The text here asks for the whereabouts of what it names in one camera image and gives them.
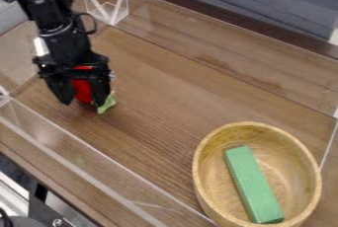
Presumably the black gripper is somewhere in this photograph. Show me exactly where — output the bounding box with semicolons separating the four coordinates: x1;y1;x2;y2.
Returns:
33;52;113;107

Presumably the red plush strawberry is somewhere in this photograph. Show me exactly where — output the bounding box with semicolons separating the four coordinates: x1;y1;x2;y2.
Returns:
70;65;120;115

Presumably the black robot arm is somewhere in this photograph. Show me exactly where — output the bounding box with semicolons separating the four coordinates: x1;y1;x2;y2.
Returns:
5;0;112;108

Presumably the green rectangular block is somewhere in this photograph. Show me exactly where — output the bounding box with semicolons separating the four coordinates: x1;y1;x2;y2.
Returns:
224;146;285;224

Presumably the wooden oval bowl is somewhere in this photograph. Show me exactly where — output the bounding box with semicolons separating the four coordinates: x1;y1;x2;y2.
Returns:
192;121;323;227

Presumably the black cable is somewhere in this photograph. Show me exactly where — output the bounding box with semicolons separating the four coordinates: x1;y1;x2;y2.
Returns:
71;12;98;37

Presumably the clear acrylic corner bracket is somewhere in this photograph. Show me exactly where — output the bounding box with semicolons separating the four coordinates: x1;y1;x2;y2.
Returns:
85;0;130;26

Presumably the clear acrylic enclosure wall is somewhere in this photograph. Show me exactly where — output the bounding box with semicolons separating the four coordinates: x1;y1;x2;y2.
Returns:
0;87;216;227

